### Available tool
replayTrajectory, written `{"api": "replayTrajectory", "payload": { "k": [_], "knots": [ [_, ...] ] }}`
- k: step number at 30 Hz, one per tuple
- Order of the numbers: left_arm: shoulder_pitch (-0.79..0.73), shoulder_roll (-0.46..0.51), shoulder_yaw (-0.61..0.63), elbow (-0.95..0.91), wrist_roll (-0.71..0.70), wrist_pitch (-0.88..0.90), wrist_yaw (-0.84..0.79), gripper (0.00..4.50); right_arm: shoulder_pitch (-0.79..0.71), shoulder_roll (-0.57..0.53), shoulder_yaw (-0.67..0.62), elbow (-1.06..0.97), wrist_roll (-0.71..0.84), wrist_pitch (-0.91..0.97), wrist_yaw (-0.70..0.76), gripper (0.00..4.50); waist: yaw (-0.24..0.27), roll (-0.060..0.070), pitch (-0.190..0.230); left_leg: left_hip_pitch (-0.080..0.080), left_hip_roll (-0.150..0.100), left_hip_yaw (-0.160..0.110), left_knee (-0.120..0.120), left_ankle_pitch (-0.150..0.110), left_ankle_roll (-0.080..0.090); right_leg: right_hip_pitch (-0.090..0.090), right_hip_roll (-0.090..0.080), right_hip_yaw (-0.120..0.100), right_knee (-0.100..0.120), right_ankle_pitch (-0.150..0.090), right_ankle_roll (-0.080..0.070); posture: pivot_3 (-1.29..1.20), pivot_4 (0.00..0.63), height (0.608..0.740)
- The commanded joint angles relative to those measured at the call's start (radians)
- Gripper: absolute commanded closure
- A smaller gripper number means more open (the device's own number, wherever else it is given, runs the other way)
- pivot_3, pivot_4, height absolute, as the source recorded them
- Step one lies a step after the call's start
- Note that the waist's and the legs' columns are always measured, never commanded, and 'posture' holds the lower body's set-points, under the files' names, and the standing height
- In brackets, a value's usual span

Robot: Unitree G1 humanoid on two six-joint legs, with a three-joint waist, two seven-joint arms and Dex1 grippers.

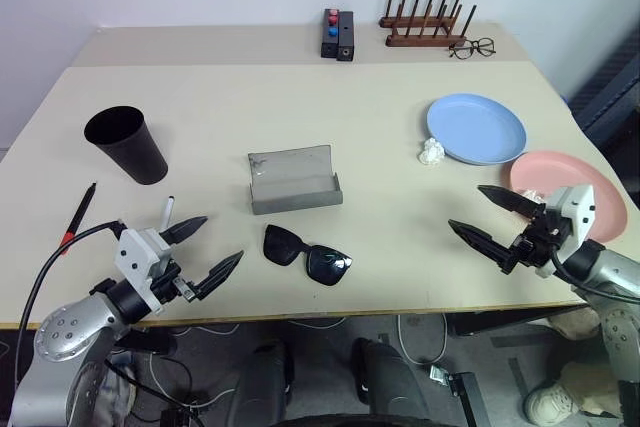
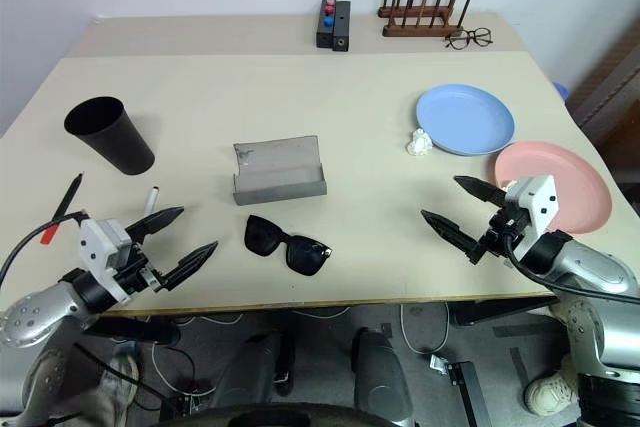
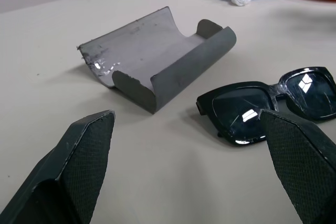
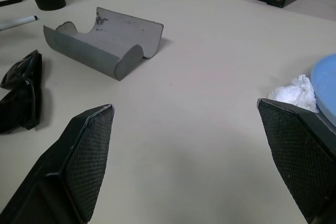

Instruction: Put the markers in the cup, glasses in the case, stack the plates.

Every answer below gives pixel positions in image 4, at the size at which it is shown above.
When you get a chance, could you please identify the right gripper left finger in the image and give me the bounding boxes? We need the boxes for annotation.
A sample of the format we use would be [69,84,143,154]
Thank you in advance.
[0,104,116,224]

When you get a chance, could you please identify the black sunglasses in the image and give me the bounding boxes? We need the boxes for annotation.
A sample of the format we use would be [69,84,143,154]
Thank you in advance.
[0,49,43,135]

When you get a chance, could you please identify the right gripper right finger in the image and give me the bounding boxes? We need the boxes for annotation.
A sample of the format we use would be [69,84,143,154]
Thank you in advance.
[257,98,336,224]

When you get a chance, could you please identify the black pen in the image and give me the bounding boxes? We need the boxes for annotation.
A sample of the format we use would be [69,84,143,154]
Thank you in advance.
[0,0,26,8]

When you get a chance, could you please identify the white marker pen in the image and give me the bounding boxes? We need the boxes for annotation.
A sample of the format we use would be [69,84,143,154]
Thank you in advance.
[0,15,40,31]

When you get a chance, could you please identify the blue plate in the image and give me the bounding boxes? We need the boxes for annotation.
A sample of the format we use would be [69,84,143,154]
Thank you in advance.
[310,53,336,126]

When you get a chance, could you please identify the white crumpled tissue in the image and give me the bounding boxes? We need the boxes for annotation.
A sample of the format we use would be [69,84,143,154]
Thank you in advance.
[267,74,318,113]

